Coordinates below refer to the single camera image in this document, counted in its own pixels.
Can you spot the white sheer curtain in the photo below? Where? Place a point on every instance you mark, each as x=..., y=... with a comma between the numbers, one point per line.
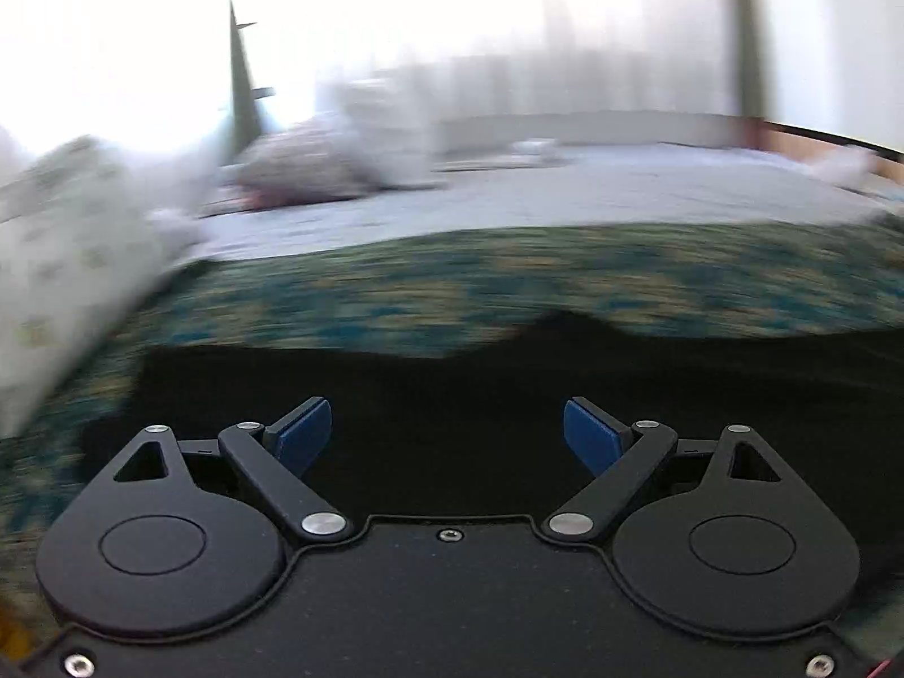
x=530, y=28

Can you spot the small white cloth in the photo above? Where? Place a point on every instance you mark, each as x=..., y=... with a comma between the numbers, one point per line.
x=533, y=148

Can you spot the black pants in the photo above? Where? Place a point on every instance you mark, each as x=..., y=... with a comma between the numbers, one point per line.
x=452, y=395

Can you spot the teal patterned blanket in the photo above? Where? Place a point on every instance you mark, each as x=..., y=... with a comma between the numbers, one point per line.
x=424, y=282

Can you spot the crumpled white garment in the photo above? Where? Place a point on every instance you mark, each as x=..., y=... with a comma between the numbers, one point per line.
x=844, y=166

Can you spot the green curtain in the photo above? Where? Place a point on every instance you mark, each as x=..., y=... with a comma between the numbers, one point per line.
x=748, y=49
x=244, y=99

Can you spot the purple floral pillow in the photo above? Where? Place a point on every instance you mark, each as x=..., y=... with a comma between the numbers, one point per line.
x=296, y=162

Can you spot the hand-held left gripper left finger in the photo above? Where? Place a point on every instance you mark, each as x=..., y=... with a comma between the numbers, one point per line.
x=305, y=434

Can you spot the wooden bed frame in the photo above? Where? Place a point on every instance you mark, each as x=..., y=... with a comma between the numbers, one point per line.
x=791, y=141

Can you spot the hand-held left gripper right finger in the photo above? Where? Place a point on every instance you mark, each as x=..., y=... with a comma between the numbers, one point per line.
x=590, y=434

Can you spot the white green floral pillow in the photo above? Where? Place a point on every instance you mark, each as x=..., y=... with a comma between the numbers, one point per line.
x=63, y=261

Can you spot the plain white pillow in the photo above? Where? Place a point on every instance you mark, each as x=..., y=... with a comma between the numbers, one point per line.
x=374, y=127

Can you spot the white bed sheet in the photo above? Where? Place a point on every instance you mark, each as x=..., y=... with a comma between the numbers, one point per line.
x=565, y=183

